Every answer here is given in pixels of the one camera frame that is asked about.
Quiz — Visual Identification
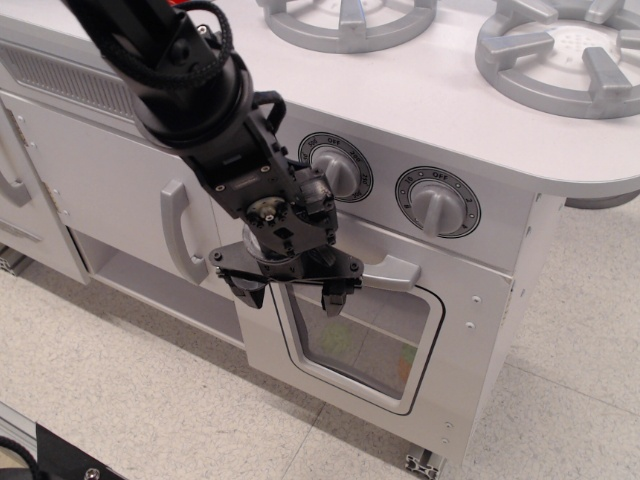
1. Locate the right grey stove knob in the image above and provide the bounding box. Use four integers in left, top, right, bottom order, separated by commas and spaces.
395, 166, 481, 239

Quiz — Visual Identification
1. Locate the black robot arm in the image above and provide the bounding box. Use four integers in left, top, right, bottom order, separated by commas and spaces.
68, 1, 364, 316

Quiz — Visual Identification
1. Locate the grey stove burner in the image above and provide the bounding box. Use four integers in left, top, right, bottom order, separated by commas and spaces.
475, 1, 639, 119
258, 1, 437, 54

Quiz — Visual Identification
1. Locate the black mount plate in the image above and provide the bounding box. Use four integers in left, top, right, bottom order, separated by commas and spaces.
36, 424, 124, 480

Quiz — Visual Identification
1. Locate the white cabinet door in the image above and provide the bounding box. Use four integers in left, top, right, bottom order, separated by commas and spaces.
1, 93, 220, 274

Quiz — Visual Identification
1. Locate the grey stove knob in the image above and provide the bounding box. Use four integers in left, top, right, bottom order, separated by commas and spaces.
395, 166, 481, 239
298, 132, 374, 203

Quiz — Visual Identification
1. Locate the grey cabinet door handle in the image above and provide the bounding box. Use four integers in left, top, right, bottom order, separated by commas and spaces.
160, 179, 209, 285

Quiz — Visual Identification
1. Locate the white toy kitchen body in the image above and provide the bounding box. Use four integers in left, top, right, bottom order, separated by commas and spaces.
1, 1, 639, 479

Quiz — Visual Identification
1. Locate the aluminium frame rail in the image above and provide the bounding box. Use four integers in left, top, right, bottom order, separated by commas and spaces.
0, 403, 37, 458

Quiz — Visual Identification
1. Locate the right grey stove burner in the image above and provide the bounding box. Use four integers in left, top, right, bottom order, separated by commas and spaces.
475, 1, 639, 119

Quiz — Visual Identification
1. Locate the aluminium base extrusion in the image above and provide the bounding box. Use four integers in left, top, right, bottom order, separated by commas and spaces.
405, 444, 446, 480

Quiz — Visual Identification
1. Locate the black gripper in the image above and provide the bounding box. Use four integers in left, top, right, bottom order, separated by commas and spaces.
209, 227, 364, 317

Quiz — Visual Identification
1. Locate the left grey stove burner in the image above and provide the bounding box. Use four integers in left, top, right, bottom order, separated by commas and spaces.
258, 1, 437, 54

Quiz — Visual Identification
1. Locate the white oven door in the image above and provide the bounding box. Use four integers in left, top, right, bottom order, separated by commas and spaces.
237, 215, 513, 462

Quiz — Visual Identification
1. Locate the middle grey stove knob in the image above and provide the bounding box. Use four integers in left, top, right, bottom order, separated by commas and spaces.
298, 132, 374, 203

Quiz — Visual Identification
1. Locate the green toy ball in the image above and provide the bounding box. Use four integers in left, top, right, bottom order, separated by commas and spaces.
320, 323, 353, 355

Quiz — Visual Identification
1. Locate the grey oven door handle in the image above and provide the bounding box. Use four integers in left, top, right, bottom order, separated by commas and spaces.
362, 255, 421, 292

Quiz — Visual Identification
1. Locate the grey far left handle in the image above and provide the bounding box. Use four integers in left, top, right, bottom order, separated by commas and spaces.
1, 104, 31, 208

